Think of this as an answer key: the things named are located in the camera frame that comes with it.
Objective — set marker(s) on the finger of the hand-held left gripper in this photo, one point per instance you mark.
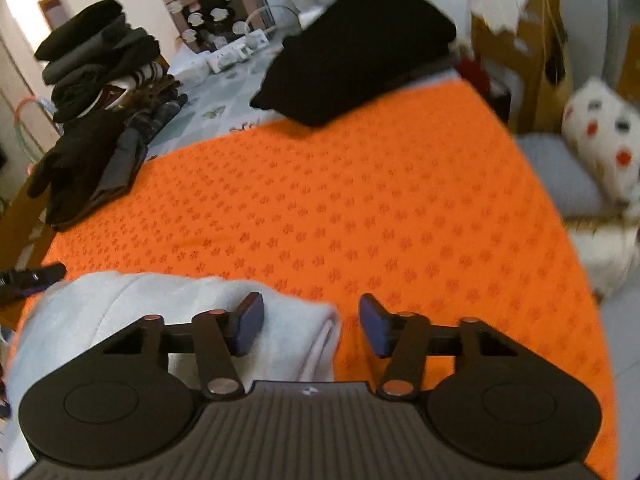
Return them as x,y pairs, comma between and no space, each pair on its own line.
30,280

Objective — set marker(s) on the torn white paper sheet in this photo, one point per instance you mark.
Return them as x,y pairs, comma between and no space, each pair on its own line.
500,0

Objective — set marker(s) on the cream spotted pillow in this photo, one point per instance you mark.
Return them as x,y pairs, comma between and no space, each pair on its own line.
605,135

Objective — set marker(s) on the brown cardboard box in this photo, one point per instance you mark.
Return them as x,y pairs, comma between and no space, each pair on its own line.
530,70

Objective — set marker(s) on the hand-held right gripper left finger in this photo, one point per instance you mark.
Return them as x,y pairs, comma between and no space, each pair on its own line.
252,320

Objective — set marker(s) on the orange patterned mat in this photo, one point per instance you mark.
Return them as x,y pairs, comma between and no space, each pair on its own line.
375,200

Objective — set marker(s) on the colourful hula hoop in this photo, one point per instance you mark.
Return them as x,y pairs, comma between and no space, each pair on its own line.
22,125

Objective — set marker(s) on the white power strip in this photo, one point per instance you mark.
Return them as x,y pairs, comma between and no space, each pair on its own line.
235,52

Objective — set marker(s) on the pale grey fleece garment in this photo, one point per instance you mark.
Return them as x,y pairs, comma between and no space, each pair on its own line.
125,295

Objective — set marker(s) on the red fluffy item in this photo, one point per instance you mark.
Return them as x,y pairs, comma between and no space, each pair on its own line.
472,75

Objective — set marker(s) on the black crumpled garment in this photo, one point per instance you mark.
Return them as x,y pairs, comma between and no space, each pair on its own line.
75,170

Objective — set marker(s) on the dark grey folded garment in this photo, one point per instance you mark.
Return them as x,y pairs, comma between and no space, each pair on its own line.
127,160

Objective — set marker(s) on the large black folded garment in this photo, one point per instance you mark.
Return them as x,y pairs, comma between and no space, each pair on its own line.
360,45

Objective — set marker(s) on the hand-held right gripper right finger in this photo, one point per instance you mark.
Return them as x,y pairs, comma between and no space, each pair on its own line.
372,325

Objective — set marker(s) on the stack of dark folded clothes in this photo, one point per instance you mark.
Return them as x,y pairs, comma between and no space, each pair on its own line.
95,55

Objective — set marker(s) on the pale floral tablecloth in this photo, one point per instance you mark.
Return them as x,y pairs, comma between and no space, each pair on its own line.
215,105

